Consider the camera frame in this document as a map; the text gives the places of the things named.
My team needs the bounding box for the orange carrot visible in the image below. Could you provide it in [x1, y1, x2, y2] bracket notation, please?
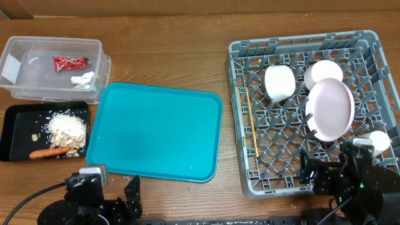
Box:
[29, 147, 71, 159]

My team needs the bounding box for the white plate with food scraps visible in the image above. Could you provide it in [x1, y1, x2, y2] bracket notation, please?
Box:
[305, 78, 355, 142]

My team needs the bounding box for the wooden chopstick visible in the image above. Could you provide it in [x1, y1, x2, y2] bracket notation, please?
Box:
[245, 86, 259, 159]

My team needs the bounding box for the white cup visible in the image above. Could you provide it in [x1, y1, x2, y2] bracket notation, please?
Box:
[350, 131, 391, 156]

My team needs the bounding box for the white bowl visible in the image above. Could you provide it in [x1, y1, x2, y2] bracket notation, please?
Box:
[304, 60, 343, 91]
[264, 65, 296, 102]

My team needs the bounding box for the white tissue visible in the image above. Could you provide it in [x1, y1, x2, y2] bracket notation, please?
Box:
[71, 71, 94, 89]

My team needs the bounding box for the red snack wrapper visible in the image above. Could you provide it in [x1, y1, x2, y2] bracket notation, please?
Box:
[53, 56, 91, 72]

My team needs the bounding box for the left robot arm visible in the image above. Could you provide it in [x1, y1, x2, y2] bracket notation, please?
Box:
[37, 164, 143, 225]

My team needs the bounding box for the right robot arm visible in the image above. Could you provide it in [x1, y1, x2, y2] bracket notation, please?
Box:
[299, 137, 399, 224]

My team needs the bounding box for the grey dishwasher rack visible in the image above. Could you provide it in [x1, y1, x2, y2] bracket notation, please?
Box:
[226, 30, 399, 199]

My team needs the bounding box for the teal serving tray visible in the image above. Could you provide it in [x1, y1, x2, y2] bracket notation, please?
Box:
[86, 82, 223, 183]

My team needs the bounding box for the rice and peanut scraps pile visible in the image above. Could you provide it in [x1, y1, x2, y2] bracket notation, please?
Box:
[31, 109, 87, 158]

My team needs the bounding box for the black tray bin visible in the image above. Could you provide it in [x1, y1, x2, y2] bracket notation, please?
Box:
[1, 101, 91, 162]

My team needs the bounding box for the clear plastic bin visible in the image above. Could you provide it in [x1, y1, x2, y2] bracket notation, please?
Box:
[1, 36, 111, 104]

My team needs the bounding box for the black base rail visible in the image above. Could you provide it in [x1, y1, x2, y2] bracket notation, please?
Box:
[135, 216, 308, 225]

